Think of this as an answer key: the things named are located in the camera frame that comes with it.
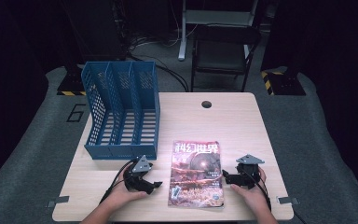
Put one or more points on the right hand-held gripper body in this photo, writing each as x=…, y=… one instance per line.
x=248, y=177

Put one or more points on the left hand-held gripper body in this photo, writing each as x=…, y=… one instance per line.
x=136, y=179

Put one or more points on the red-brown cover magazine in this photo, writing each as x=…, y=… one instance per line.
x=195, y=177

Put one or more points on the blue plastic file rack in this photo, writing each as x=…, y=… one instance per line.
x=121, y=130

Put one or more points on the person's right hand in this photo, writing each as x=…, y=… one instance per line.
x=254, y=197

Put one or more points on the person's left hand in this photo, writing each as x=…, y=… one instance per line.
x=121, y=197

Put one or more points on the grey floor mat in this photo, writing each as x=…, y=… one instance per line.
x=307, y=140

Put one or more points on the black stand base striped edge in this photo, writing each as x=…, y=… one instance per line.
x=286, y=84
x=71, y=85

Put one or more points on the black folding chair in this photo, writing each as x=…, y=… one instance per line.
x=223, y=49

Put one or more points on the grey table edge bracket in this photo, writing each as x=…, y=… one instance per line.
x=287, y=200
x=58, y=200

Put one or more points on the white metal desk frame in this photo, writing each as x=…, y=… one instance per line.
x=214, y=17

